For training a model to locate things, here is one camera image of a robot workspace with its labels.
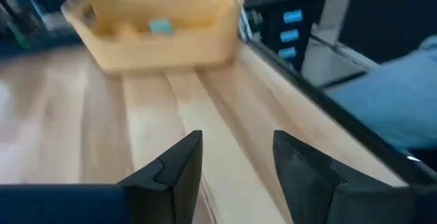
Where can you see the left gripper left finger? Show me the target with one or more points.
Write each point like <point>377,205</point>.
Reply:
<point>170,190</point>

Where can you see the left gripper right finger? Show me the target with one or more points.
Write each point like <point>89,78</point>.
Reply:
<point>314,190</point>

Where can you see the small teal wooden cube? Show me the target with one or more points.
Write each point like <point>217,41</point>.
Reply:
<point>160,26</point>

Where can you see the person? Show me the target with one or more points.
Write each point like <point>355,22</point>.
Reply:
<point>392,97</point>

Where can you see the yellow plastic bin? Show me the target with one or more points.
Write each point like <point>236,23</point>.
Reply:
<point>153,53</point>

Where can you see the black device with blue lights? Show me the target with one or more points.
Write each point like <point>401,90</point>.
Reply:
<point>273,39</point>

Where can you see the black metal table frame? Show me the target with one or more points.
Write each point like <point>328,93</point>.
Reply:
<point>341,116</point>

